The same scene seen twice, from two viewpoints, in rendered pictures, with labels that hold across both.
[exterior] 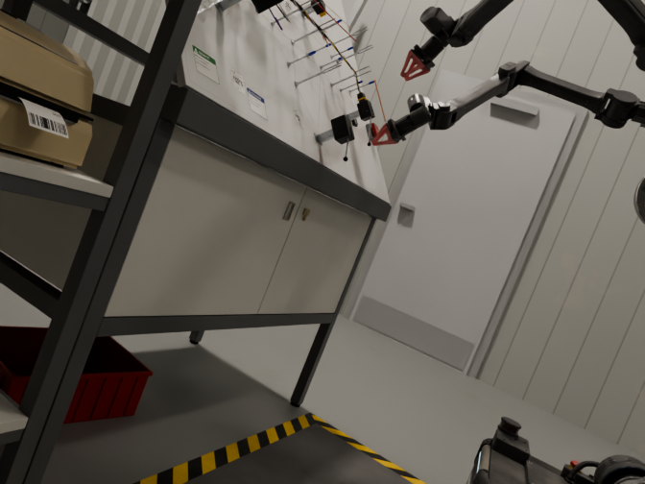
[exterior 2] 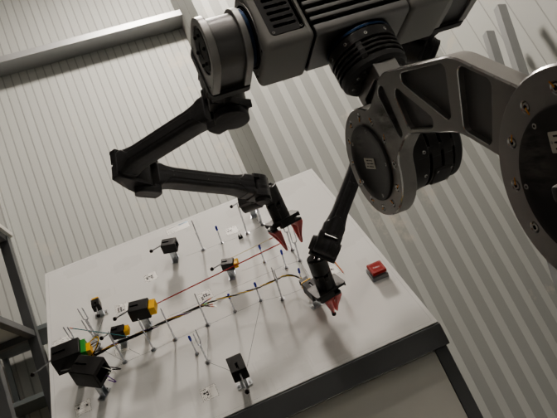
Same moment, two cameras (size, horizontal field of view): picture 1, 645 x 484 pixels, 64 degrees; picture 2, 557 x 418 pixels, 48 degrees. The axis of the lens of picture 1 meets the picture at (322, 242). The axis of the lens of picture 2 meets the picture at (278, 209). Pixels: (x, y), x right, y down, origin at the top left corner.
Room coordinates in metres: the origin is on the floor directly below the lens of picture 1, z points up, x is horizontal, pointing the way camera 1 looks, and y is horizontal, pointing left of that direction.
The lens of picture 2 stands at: (0.64, -1.60, 0.80)
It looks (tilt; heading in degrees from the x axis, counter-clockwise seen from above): 17 degrees up; 55
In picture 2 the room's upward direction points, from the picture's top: 24 degrees counter-clockwise
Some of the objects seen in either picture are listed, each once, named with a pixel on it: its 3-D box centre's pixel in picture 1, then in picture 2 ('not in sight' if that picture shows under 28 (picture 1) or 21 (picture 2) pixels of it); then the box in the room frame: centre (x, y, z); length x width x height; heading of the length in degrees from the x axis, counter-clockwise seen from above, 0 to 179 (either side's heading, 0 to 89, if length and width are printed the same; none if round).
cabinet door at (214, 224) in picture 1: (222, 238); not in sight; (1.23, 0.23, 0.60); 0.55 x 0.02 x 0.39; 154
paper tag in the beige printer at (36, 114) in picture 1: (42, 117); not in sight; (0.73, 0.43, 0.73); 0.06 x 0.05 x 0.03; 157
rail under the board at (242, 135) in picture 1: (315, 177); (260, 415); (1.47, 0.09, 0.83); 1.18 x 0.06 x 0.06; 154
